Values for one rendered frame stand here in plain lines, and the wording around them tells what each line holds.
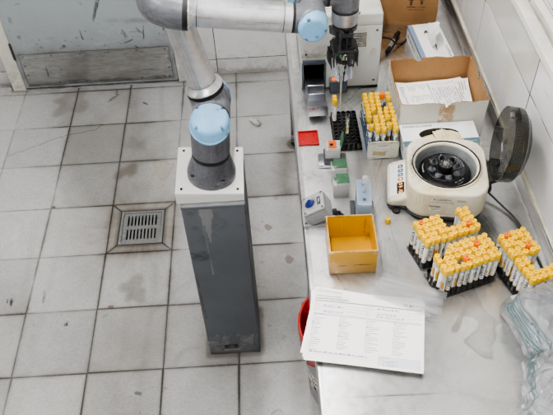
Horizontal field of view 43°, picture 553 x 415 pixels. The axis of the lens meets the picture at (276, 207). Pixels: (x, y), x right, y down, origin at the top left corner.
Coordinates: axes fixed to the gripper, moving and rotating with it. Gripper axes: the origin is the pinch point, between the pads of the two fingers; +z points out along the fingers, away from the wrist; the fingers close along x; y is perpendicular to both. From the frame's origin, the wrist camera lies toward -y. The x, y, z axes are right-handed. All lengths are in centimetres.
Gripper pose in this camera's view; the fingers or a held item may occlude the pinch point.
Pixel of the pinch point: (341, 76)
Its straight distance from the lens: 214.3
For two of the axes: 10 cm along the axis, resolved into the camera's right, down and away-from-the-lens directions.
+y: 0.7, 7.4, -6.7
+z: 0.4, 6.7, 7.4
